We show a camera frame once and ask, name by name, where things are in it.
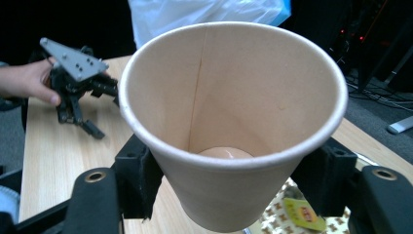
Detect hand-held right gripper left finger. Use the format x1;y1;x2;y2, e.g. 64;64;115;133
113;134;165;220

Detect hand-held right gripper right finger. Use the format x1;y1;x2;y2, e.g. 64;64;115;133
290;137;358;217

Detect beige paper cup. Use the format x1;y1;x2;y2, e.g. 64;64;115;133
118;20;350;234

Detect yellow tea bag packet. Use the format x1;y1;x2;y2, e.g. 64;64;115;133
282;197;327;232

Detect white bear-patterned cloth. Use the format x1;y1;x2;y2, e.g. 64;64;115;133
258;177;353;234

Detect grey metal stand foot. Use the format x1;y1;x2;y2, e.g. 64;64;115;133
386;115;413;136

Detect white ribbed object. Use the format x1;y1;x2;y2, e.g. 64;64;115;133
0;184;21;226

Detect white plastic bag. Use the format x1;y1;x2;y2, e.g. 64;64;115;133
127;0;292;51

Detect floor cables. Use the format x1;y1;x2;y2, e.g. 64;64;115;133
346;75;413;112

